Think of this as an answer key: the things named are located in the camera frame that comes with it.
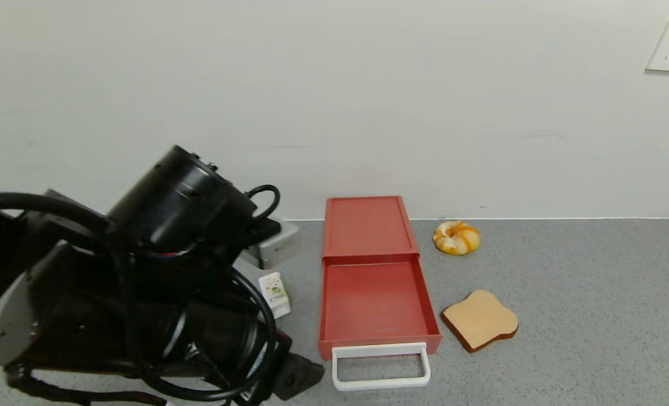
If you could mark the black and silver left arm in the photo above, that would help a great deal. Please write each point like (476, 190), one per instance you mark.
(182, 197)

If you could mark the toast bread slice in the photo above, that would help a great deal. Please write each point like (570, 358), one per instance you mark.
(478, 318)

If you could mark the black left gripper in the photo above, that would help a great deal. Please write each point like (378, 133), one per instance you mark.
(271, 365)

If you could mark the orange glazed bagel bread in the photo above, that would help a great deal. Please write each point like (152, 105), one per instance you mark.
(456, 239)

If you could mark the small white milk carton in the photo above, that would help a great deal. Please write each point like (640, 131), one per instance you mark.
(275, 293)

